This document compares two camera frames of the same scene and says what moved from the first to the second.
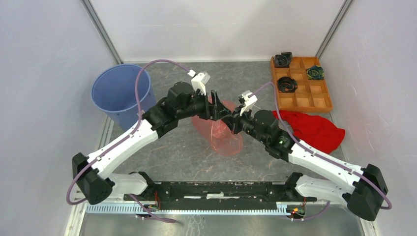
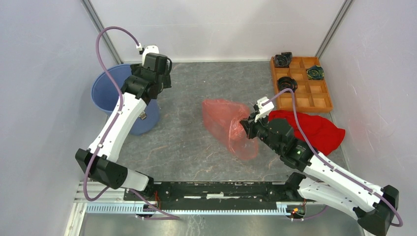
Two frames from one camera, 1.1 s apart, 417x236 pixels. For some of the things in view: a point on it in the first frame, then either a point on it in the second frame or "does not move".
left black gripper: [217, 110] → [165, 78]
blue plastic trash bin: [113, 92] does not move
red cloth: [312, 130] does not move
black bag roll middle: [286, 84] does not move
